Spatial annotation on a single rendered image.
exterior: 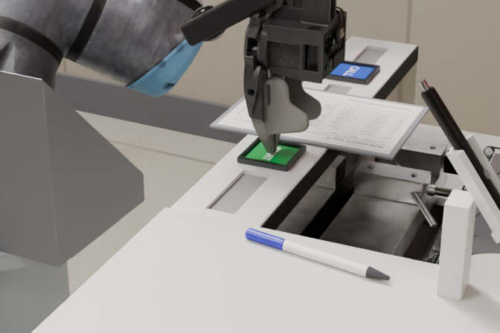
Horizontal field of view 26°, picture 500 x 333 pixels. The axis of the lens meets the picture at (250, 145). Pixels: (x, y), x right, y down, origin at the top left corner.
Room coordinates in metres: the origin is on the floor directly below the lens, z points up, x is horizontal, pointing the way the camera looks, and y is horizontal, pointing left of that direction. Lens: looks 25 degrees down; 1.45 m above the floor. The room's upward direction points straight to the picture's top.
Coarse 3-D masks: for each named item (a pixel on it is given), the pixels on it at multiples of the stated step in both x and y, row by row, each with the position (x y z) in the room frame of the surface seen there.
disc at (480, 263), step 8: (472, 256) 0.92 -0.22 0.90; (480, 256) 0.92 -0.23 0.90; (488, 256) 0.92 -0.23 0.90; (496, 256) 0.92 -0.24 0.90; (472, 264) 0.90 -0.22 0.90; (480, 264) 0.90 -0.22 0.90; (488, 264) 0.90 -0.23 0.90; (496, 264) 0.90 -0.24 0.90; (480, 272) 0.89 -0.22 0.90; (488, 272) 0.89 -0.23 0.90; (496, 272) 0.89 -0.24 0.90
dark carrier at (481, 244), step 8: (496, 160) 1.14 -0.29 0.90; (496, 168) 1.12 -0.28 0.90; (480, 216) 1.00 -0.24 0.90; (480, 224) 0.98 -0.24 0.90; (480, 232) 0.97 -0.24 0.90; (488, 232) 0.97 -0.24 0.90; (480, 240) 0.95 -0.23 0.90; (488, 240) 0.95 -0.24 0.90; (472, 248) 0.93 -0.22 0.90; (480, 248) 0.93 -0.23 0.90; (488, 248) 0.93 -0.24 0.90; (496, 248) 0.93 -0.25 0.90
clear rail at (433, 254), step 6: (486, 150) 1.16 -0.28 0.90; (492, 150) 1.16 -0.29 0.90; (486, 156) 1.14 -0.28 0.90; (492, 156) 1.15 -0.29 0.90; (438, 234) 0.96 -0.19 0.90; (432, 240) 0.95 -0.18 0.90; (438, 240) 0.95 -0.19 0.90; (432, 246) 0.93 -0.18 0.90; (438, 246) 0.93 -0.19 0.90; (426, 252) 0.92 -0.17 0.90; (432, 252) 0.92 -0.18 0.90; (438, 252) 0.93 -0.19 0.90; (432, 258) 0.91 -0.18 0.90; (438, 258) 0.92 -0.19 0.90
